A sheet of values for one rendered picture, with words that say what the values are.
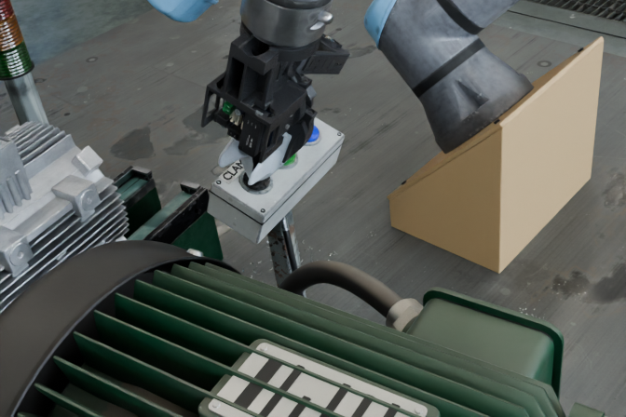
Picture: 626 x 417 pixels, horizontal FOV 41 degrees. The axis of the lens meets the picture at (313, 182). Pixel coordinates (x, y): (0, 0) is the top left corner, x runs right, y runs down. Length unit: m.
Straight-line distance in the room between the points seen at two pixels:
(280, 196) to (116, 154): 0.67
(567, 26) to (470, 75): 2.49
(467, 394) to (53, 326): 0.15
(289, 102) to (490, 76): 0.43
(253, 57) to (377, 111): 0.82
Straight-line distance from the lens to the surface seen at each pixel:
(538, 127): 1.11
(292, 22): 0.69
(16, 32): 1.32
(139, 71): 1.79
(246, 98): 0.74
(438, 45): 1.13
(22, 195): 0.95
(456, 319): 0.38
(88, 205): 0.95
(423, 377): 0.30
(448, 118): 1.13
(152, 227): 1.12
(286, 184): 0.91
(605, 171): 1.35
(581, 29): 3.59
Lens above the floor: 1.58
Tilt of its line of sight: 36 degrees down
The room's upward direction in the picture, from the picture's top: 8 degrees counter-clockwise
